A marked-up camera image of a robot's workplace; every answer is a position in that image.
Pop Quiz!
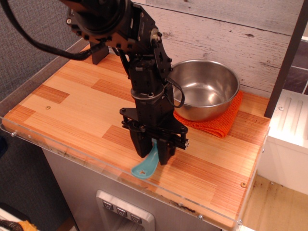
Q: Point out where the blue brush with white bristles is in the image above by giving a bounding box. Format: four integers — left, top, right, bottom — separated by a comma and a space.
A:
131, 139, 159, 180

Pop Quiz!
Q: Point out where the white toy sink unit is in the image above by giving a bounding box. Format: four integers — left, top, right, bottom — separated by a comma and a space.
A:
256, 36, 308, 195

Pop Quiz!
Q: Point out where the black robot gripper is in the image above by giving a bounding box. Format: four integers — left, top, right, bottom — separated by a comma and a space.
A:
120, 92, 189, 165

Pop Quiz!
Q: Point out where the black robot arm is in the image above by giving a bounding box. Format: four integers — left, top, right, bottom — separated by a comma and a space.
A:
64, 0, 188, 165

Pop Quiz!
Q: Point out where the clear acrylic edge guard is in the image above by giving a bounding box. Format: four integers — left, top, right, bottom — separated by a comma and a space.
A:
0, 115, 244, 227

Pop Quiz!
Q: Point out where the grey toy fridge cabinet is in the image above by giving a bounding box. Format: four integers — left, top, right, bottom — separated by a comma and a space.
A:
43, 150, 219, 231

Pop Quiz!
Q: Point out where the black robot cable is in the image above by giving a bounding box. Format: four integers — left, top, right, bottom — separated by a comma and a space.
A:
0, 0, 108, 61

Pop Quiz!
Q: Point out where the silver dispenser button panel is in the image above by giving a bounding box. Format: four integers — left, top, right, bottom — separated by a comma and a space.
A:
96, 190, 155, 231

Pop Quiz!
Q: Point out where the metal bowl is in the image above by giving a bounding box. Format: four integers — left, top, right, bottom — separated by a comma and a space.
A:
169, 59, 240, 122

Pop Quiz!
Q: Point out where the dark grey vertical post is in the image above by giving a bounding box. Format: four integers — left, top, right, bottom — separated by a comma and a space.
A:
264, 0, 308, 118

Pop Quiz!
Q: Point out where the orange folded cloth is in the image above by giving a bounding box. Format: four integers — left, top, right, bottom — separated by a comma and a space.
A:
173, 90, 244, 138

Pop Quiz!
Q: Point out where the yellow object at corner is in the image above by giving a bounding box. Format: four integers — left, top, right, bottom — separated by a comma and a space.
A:
14, 220, 38, 231

